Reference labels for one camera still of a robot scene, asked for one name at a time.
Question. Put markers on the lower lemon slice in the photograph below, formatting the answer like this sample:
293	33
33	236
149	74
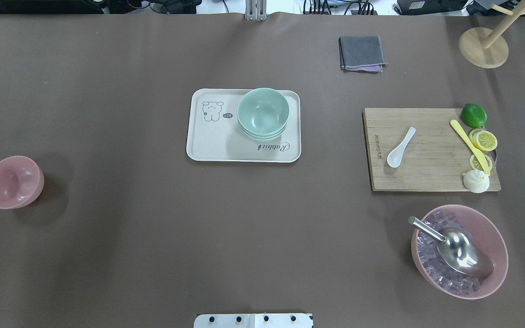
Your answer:
475	164

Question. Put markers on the green lime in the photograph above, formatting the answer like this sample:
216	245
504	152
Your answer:
473	115

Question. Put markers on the wooden cutting board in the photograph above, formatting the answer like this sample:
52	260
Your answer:
435	158

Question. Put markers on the lemon slice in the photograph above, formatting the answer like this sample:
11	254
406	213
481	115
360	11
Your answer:
475	164
483	139

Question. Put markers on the yellow plastic knife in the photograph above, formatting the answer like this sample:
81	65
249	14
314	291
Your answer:
475	151

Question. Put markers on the upper lemon slice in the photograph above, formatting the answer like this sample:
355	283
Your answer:
483	139

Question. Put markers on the aluminium frame post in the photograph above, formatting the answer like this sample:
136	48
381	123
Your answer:
256	10

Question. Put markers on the white ceramic spoon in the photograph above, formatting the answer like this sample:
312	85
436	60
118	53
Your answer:
394	158

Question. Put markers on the small pink bowl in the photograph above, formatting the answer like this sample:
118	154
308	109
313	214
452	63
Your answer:
21	182

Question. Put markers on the white steamed bun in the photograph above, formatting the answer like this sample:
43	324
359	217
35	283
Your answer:
476	181

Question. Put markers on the cream rabbit tray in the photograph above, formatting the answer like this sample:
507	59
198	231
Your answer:
214	133

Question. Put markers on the metal ice scoop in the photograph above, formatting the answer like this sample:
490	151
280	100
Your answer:
457	250

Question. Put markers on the grey folded cloth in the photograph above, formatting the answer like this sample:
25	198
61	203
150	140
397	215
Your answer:
361	53

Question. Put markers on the wooden mug tree stand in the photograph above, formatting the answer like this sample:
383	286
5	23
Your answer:
486	48

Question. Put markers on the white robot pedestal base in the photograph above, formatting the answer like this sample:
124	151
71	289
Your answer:
255	320

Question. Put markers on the large pink ice bowl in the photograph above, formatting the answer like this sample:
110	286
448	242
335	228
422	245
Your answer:
481	231

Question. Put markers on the top green bowl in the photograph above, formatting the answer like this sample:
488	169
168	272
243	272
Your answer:
263	111

